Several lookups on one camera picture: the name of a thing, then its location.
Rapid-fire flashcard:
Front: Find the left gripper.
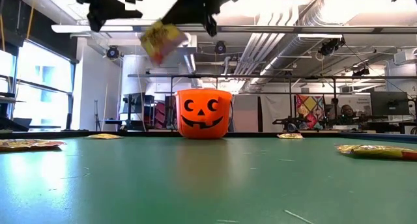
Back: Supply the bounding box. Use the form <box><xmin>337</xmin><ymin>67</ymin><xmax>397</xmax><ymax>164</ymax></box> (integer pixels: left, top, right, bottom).
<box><xmin>74</xmin><ymin>0</ymin><xmax>145</xmax><ymax>33</ymax></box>

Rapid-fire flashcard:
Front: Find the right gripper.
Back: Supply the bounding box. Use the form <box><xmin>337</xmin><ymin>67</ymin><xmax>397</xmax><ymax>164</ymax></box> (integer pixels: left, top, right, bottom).
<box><xmin>162</xmin><ymin>0</ymin><xmax>250</xmax><ymax>38</ymax></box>

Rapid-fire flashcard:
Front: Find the white ceiling unit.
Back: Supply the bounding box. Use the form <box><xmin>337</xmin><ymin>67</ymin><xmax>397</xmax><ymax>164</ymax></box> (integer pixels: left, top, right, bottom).
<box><xmin>173</xmin><ymin>33</ymin><xmax>198</xmax><ymax>54</ymax></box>

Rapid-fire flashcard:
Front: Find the large black framed window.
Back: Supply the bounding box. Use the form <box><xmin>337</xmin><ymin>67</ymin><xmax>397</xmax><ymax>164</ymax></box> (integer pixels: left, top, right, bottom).
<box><xmin>0</xmin><ymin>31</ymin><xmax>79</xmax><ymax>132</ymax></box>

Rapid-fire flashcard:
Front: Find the black pipe rack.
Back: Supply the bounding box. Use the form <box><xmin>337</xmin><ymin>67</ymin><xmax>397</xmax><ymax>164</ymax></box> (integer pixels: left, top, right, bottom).
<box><xmin>126</xmin><ymin>73</ymin><xmax>417</xmax><ymax>133</ymax></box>

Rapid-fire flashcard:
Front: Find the orange pumpkin face bucket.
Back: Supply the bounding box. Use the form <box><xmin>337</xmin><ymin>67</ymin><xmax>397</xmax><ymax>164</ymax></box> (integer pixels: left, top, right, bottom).
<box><xmin>174</xmin><ymin>88</ymin><xmax>234</xmax><ymax>139</ymax></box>

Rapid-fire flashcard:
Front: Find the white partition panel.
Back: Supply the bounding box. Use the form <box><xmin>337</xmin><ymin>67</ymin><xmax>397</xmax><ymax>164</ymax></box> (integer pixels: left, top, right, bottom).
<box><xmin>233</xmin><ymin>93</ymin><xmax>297</xmax><ymax>133</ymax></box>

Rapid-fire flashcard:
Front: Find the black ceiling spotlight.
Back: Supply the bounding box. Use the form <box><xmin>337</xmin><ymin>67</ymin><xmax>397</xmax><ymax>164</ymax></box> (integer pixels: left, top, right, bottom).
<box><xmin>317</xmin><ymin>37</ymin><xmax>346</xmax><ymax>57</ymax></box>
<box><xmin>351</xmin><ymin>66</ymin><xmax>371</xmax><ymax>77</ymax></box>

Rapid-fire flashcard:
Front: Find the green table mat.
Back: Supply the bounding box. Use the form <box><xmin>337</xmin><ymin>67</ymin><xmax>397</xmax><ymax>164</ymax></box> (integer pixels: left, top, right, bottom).
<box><xmin>0</xmin><ymin>134</ymin><xmax>417</xmax><ymax>224</ymax></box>

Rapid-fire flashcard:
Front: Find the person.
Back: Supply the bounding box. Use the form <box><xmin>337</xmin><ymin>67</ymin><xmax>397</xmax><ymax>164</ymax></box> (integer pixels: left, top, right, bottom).
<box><xmin>340</xmin><ymin>104</ymin><xmax>356</xmax><ymax>121</ymax></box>

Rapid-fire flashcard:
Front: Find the black computer monitor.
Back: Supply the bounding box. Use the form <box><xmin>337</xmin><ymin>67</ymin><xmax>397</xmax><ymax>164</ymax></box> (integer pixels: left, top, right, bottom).
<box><xmin>370</xmin><ymin>91</ymin><xmax>410</xmax><ymax>117</ymax></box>

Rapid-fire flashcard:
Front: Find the round black ceiling camera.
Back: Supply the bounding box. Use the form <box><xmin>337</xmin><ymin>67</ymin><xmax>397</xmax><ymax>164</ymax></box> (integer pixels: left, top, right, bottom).
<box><xmin>106</xmin><ymin>45</ymin><xmax>121</xmax><ymax>59</ymax></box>
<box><xmin>214</xmin><ymin>40</ymin><xmax>227</xmax><ymax>55</ymax></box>

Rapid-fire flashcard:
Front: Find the yellow hanging strap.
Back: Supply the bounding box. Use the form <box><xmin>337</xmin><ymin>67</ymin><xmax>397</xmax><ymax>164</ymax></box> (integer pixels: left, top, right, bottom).
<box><xmin>25</xmin><ymin>0</ymin><xmax>37</xmax><ymax>41</ymax></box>

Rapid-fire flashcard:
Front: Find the silver ventilation duct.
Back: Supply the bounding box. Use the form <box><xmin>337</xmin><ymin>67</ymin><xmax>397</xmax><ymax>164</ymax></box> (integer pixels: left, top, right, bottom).
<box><xmin>234</xmin><ymin>0</ymin><xmax>359</xmax><ymax>91</ymax></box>

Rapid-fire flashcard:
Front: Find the colourful patchwork wall hanging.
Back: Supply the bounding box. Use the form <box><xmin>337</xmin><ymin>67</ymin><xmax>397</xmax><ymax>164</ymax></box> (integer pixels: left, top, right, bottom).
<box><xmin>295</xmin><ymin>94</ymin><xmax>326</xmax><ymax>130</ymax></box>

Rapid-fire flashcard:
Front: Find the white wall sign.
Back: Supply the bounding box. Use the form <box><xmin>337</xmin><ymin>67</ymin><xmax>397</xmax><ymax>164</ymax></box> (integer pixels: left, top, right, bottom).
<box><xmin>337</xmin><ymin>95</ymin><xmax>372</xmax><ymax>116</ymax></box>

